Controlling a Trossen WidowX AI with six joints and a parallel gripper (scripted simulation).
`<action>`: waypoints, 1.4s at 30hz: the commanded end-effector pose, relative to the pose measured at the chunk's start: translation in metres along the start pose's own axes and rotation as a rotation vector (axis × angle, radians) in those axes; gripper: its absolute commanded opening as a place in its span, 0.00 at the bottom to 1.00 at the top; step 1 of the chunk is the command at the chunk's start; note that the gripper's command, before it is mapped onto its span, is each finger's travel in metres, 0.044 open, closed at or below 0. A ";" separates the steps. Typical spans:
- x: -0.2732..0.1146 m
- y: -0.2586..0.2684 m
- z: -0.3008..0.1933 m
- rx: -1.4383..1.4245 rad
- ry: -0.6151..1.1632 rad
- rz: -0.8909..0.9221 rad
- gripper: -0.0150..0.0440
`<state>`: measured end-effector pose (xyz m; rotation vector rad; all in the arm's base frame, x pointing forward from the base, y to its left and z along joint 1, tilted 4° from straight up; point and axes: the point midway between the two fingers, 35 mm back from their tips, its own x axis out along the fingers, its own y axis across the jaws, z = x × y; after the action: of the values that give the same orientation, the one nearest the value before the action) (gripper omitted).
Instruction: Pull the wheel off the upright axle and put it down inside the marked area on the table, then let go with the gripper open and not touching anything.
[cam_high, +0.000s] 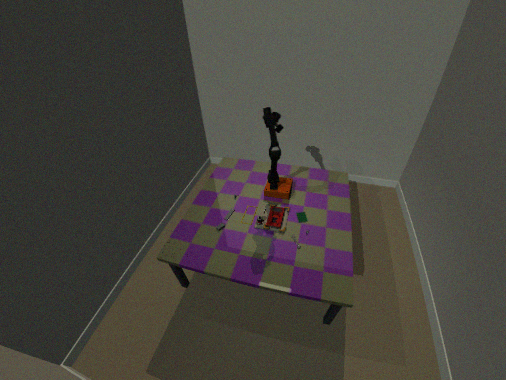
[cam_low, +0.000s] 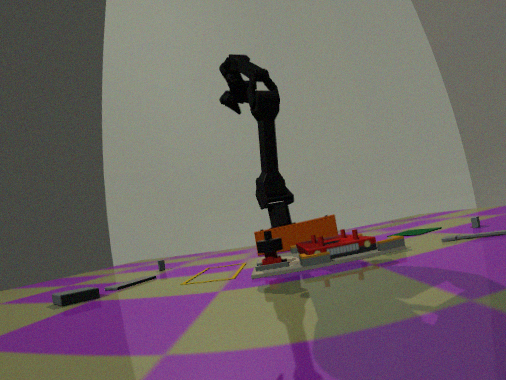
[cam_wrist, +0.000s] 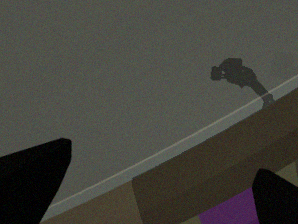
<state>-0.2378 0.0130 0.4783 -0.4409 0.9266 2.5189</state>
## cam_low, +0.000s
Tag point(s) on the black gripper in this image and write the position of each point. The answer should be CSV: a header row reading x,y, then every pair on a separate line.
x,y
231,98

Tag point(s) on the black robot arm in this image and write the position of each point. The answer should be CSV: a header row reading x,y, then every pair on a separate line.
x,y
264,105

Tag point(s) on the black wheel with grey hub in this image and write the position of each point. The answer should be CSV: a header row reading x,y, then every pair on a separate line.
x,y
271,245

